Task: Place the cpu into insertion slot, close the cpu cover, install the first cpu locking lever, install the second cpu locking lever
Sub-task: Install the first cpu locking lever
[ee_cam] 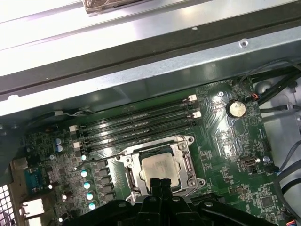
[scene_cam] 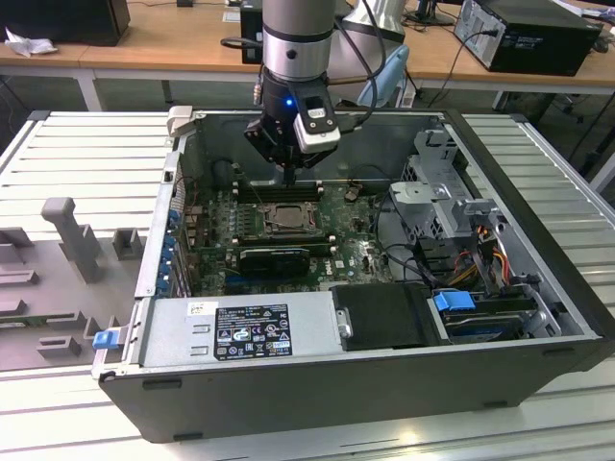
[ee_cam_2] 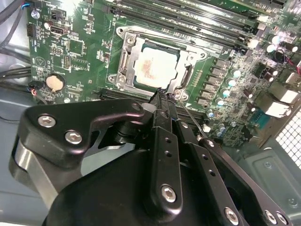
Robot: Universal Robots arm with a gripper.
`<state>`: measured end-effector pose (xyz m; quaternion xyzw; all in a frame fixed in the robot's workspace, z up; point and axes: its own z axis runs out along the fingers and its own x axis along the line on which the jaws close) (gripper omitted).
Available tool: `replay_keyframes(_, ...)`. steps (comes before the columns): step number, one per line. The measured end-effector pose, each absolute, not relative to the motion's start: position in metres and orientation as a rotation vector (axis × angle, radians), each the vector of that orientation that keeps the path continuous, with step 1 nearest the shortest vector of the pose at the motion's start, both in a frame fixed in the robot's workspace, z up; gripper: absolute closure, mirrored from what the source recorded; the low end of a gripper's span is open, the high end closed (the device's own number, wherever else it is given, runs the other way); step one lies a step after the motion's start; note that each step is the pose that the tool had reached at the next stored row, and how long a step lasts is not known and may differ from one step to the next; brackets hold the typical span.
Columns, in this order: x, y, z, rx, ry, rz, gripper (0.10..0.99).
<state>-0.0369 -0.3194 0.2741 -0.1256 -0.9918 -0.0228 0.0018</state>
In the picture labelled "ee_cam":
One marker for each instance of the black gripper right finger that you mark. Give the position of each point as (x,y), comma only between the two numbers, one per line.
(174,212)

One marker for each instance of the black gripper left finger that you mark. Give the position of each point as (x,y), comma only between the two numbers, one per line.
(150,212)

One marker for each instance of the metal socket cover frame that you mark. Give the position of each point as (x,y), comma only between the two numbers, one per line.
(184,169)

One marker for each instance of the silver topped CPU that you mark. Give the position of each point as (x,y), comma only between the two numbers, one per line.
(155,167)

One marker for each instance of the CPU socket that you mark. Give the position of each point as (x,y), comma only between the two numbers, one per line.
(128,162)

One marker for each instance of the black RAM slot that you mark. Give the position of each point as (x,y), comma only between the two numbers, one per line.
(134,138)
(134,122)
(134,130)
(134,113)

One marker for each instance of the teal topped capacitor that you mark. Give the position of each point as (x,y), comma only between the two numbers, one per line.
(91,206)
(84,173)
(87,184)
(89,196)

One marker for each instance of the green motherboard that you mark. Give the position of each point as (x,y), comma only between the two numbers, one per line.
(216,150)

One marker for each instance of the internal USB port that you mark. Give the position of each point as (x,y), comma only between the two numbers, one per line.
(249,163)

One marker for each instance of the black square chip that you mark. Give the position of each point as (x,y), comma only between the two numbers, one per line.
(266,202)

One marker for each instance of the silver metal port block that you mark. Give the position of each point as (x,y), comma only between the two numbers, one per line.
(33,207)

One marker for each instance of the blue port connector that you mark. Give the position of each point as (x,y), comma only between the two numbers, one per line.
(35,181)

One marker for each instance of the silver coin battery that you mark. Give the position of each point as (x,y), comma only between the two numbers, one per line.
(236,109)

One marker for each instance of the black PC case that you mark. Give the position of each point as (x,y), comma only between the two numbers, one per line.
(188,68)

